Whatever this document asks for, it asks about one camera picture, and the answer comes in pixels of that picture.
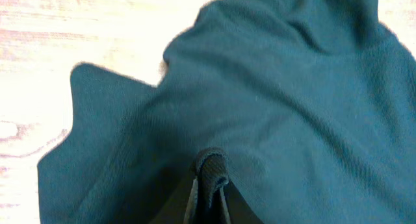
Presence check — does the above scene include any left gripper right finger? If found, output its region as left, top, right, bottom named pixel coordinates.
left=219, top=182, right=263, bottom=224

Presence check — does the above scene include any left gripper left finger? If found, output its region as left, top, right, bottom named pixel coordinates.
left=150, top=171, right=198, bottom=224

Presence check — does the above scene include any black polo shirt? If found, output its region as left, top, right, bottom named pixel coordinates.
left=38, top=0, right=415, bottom=223

